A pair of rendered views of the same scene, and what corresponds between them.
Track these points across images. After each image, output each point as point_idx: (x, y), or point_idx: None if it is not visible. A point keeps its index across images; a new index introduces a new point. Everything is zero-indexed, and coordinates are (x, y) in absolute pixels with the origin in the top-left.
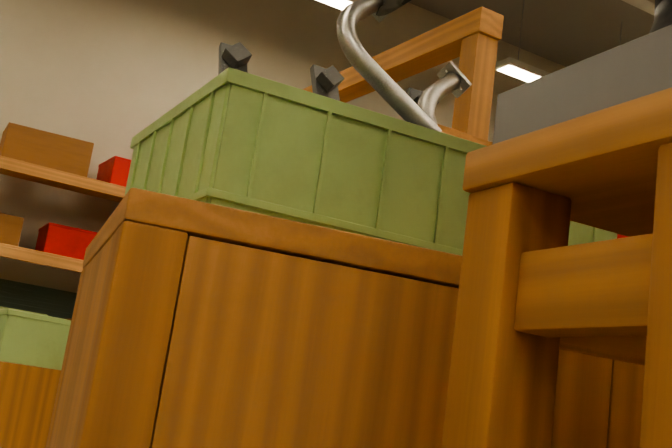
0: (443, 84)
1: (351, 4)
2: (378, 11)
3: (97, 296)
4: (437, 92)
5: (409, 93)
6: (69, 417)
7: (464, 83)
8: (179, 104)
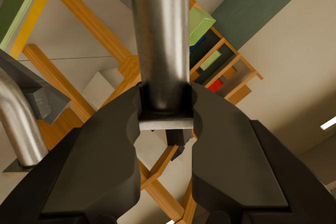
0: (14, 135)
1: None
2: (139, 86)
3: None
4: (0, 114)
5: (59, 96)
6: None
7: (13, 168)
8: None
